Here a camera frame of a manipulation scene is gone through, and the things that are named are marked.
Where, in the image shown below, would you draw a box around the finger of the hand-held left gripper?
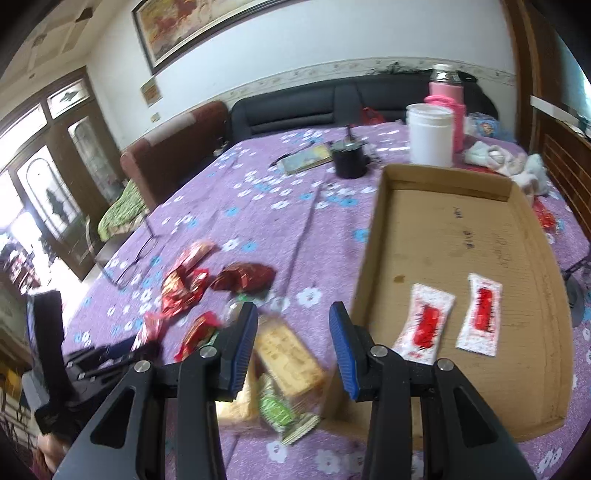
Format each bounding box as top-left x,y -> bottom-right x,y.
69,352 -> 162,386
65,339 -> 144,366

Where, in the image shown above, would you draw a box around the grey phone stand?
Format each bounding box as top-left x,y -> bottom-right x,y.
560,258 -> 591,326

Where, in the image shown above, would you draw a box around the purple floral tablecloth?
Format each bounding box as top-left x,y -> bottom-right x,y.
60,122 -> 591,480

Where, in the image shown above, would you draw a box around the white red sachet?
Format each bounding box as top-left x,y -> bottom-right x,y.
392,282 -> 455,365
455,273 -> 503,357

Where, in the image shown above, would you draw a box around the red plastic wrapper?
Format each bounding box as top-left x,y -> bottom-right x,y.
531,196 -> 567,232

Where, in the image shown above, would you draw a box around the black cup with gadget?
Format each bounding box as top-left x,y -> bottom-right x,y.
332,126 -> 371,180

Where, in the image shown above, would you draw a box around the green patterned cloth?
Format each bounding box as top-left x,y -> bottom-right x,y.
97,179 -> 151,241

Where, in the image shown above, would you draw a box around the black leather sofa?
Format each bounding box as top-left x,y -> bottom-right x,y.
230,71 -> 499,141

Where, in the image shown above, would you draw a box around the dark red shiny snack packet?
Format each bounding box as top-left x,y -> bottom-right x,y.
210,262 -> 276,296

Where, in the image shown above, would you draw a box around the grey-white sock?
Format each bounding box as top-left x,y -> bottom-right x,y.
464,141 -> 509,168

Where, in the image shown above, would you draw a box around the purple-framed eyeglasses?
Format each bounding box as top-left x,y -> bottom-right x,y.
95,216 -> 160,289

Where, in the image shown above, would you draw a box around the black pen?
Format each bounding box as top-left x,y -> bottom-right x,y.
270,141 -> 319,167

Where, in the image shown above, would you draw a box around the wooden glass door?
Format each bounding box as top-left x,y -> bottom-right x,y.
0,67 -> 125,282

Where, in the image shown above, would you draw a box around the wooden partition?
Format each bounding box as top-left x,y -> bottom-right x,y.
503,0 -> 591,222

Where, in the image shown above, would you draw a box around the yellow toast snack packet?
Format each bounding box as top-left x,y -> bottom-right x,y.
254,316 -> 328,400

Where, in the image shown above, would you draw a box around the white plastic jar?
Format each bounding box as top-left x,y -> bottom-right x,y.
405,102 -> 455,168

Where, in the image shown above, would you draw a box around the brown armchair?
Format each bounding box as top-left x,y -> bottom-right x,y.
120,100 -> 232,210

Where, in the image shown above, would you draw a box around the clear green-edged snack packet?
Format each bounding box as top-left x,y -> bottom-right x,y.
224,298 -> 259,326

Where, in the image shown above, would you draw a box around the green snack packet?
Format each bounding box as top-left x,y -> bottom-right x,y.
257,374 -> 320,446

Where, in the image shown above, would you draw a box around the blue printed plastic bag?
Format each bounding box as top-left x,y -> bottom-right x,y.
466,113 -> 514,142

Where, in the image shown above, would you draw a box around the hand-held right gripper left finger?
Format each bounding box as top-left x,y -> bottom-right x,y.
53,302 -> 259,480

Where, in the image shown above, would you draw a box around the small framed wall notice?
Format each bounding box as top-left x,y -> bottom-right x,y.
140,78 -> 162,108

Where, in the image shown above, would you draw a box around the red packet with black label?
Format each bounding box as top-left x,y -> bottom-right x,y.
174,311 -> 221,363

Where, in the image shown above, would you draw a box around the thermos with pink knit sleeve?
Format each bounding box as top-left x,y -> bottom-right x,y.
425,64 -> 466,153

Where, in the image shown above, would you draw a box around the shallow cardboard box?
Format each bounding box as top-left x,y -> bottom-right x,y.
323,164 -> 573,444

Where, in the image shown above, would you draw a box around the pale cracker packet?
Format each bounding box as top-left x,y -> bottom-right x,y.
217,364 -> 259,423

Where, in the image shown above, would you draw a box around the black clothing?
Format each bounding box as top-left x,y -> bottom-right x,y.
457,71 -> 498,117

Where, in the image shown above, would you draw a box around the white sock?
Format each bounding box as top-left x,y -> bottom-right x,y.
496,152 -> 549,195

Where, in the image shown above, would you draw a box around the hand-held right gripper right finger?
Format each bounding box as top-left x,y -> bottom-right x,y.
329,302 -> 539,480

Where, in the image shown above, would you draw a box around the white flat box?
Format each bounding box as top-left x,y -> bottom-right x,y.
530,95 -> 591,126

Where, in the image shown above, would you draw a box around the red snack packets cluster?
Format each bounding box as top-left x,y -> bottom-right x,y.
161,267 -> 211,317

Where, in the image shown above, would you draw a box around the large framed painting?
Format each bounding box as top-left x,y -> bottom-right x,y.
131,0 -> 319,75

